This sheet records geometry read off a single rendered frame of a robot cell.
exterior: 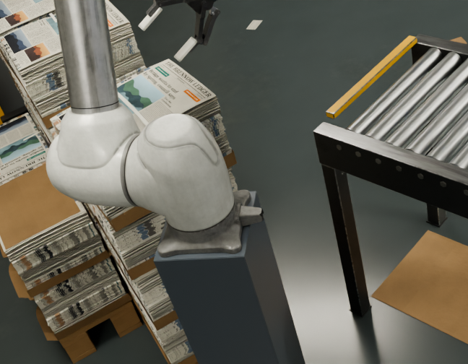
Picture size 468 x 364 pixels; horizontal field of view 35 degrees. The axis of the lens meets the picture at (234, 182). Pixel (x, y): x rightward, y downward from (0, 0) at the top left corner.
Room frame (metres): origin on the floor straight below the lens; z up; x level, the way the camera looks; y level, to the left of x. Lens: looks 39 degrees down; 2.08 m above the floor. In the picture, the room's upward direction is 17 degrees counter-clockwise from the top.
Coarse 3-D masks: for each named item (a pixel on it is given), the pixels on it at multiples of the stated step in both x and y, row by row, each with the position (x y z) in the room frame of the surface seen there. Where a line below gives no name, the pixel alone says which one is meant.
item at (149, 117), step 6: (120, 84) 1.80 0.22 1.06; (120, 90) 1.77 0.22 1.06; (126, 90) 1.76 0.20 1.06; (126, 96) 1.73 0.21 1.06; (132, 96) 1.72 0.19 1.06; (120, 102) 1.71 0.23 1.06; (132, 102) 1.69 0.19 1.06; (138, 102) 1.69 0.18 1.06; (138, 108) 1.66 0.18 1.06; (144, 108) 1.65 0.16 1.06; (144, 114) 1.62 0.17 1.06; (150, 114) 1.61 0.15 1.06; (138, 120) 1.60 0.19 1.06; (150, 120) 1.59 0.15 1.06; (138, 126) 1.57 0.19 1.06; (144, 126) 1.57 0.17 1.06
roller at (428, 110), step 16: (464, 64) 1.78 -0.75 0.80; (448, 80) 1.72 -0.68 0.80; (464, 80) 1.73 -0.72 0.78; (432, 96) 1.68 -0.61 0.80; (448, 96) 1.68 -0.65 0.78; (416, 112) 1.63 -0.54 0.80; (432, 112) 1.63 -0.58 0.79; (400, 128) 1.58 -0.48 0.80; (416, 128) 1.58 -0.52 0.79; (400, 144) 1.53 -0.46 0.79
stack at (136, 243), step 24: (24, 96) 2.48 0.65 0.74; (48, 144) 2.50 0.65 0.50; (96, 216) 1.78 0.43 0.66; (144, 216) 1.55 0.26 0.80; (120, 240) 1.53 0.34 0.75; (144, 240) 1.54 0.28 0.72; (120, 264) 1.75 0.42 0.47; (144, 288) 1.53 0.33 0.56; (144, 312) 1.62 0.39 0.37; (168, 312) 1.54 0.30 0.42; (168, 336) 1.53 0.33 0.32; (168, 360) 1.60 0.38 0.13
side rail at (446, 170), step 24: (336, 144) 1.62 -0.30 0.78; (360, 144) 1.56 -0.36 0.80; (384, 144) 1.53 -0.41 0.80; (336, 168) 1.63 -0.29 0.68; (360, 168) 1.56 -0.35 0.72; (384, 168) 1.49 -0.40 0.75; (408, 168) 1.43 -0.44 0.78; (432, 168) 1.39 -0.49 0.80; (456, 168) 1.36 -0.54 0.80; (408, 192) 1.44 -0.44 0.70; (432, 192) 1.38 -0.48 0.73; (456, 192) 1.32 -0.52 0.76
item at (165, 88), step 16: (160, 64) 1.84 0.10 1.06; (176, 64) 1.81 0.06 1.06; (128, 80) 1.81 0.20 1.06; (144, 80) 1.78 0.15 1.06; (160, 80) 1.75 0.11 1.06; (176, 80) 1.73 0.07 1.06; (192, 80) 1.70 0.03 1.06; (144, 96) 1.70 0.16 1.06; (160, 96) 1.68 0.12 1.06; (176, 96) 1.65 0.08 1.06; (192, 96) 1.63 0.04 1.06; (208, 96) 1.61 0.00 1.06; (160, 112) 1.61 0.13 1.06; (176, 112) 1.58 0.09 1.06; (192, 112) 1.58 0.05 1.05; (208, 112) 1.59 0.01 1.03; (208, 128) 1.58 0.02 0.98; (224, 128) 1.60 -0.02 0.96; (224, 144) 1.59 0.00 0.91
